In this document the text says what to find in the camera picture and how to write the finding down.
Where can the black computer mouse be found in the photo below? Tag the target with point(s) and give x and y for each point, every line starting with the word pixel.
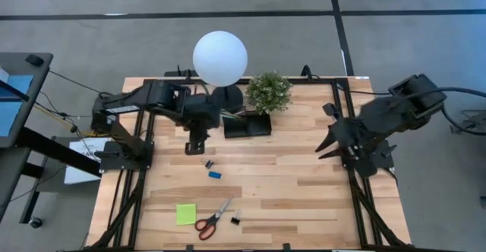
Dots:
pixel 34 59

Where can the white paper sheets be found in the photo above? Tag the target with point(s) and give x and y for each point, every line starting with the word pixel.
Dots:
pixel 81 168

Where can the white globe table lamp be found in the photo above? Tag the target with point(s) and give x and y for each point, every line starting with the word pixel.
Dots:
pixel 220 58

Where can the mint green pen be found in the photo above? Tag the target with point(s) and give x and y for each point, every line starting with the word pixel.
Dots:
pixel 231 114

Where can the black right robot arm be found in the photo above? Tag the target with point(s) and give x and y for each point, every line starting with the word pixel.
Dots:
pixel 402 108

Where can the black desk stand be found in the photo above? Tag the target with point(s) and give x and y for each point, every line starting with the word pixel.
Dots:
pixel 57 149

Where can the black mesh desk organizer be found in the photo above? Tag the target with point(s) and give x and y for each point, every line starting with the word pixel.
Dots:
pixel 258 127

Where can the black caster wheel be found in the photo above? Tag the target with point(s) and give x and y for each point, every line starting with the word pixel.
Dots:
pixel 35 222

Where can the black aluminium table frame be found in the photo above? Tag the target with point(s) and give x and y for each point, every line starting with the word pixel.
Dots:
pixel 315 81

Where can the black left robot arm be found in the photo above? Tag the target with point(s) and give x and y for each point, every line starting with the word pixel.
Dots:
pixel 159 94

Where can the grey desk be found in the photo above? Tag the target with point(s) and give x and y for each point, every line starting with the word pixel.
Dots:
pixel 38 81

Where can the small potted green plant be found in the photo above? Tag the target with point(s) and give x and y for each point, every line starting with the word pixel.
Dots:
pixel 268 92

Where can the black tripod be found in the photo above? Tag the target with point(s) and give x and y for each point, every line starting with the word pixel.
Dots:
pixel 472 119

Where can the large black binder clip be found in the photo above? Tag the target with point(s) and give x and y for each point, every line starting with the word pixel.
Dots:
pixel 235 221

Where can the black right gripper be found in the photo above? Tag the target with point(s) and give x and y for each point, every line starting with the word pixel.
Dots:
pixel 349 136

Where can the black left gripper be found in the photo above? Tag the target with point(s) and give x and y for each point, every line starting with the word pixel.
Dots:
pixel 201 111

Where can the blue eraser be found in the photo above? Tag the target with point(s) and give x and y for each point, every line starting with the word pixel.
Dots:
pixel 215 175

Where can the metal scissors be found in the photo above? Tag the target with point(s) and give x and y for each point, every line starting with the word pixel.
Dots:
pixel 224 206

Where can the blue screen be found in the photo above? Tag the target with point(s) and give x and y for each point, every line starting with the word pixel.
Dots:
pixel 11 111

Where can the green sticky note pad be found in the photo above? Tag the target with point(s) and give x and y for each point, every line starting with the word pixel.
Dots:
pixel 186 214

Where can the small black binder clip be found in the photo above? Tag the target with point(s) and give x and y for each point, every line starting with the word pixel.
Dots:
pixel 209 164

